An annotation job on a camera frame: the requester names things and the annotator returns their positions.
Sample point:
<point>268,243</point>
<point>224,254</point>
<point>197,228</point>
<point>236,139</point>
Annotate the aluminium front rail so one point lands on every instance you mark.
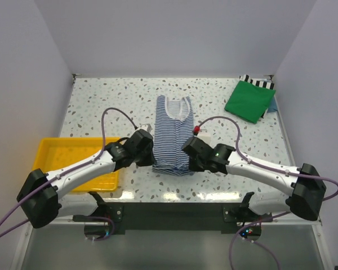
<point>298,222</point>

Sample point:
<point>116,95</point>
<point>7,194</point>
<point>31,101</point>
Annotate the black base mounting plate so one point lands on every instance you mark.
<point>169,216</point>

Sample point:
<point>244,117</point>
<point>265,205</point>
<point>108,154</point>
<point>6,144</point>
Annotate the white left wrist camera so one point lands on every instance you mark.
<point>145,127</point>

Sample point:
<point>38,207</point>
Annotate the blue white striped tank top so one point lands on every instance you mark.
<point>174,125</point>

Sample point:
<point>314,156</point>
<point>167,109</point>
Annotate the black white striped folded top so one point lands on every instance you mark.
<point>263,83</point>

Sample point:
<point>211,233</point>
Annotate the blue folded tank top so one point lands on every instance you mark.
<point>272,106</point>

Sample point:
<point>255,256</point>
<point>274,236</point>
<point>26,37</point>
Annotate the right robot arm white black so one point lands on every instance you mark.
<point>297,190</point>

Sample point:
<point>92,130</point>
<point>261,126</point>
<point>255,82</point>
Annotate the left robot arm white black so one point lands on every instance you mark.
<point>41,194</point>

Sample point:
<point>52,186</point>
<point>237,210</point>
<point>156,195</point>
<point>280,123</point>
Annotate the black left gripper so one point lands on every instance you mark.
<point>150,160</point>

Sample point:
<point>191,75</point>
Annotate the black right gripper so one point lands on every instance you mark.
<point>194,167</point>

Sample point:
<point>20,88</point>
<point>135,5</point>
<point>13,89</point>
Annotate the green tank top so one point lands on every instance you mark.
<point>249,102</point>

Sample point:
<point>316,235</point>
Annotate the yellow plastic tray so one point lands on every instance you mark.
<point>57,153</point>

